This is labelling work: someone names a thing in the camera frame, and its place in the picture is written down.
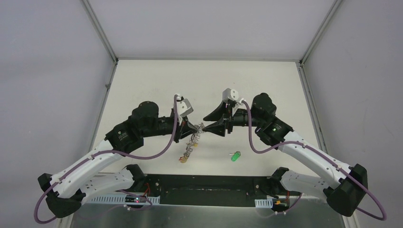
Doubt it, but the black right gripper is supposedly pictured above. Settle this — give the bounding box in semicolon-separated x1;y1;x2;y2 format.
202;100;264;136

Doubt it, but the metal key organiser ring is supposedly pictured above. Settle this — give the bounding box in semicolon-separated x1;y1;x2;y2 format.
179;123;205;165

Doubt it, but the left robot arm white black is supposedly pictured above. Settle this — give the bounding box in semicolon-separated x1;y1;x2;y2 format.
38;95;198;218

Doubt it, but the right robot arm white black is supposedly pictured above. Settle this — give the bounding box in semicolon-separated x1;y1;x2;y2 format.
204;91;368;217

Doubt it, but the green tagged key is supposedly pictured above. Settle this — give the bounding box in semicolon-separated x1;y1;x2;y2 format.
229;151;241;162

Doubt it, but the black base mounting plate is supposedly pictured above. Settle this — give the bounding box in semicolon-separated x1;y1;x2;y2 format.
125;174;301;209

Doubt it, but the left electronics board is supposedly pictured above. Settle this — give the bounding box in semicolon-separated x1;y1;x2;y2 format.
125;195;147;203

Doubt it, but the electronics board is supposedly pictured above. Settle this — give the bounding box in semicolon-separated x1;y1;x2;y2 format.
125;195;147;203
272;199;290;213

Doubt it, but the right electronics board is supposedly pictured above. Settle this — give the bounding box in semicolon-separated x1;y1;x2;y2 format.
272;199;290;213

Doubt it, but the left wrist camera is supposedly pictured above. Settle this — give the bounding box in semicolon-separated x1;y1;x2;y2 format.
173;94;193;123

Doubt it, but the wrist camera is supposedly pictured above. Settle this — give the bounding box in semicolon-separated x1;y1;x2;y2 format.
222;88;240;103
173;94;193;123

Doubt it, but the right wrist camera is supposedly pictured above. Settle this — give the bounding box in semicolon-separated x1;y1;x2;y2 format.
222;88;240;103

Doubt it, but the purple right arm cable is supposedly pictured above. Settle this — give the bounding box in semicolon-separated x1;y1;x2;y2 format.
240;99;387;221

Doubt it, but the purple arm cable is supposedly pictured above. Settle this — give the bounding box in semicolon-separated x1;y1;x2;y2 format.
33;94;183;225
240;99;387;221

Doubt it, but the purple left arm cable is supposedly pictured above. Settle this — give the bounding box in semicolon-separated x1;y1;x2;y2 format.
33;94;183;225

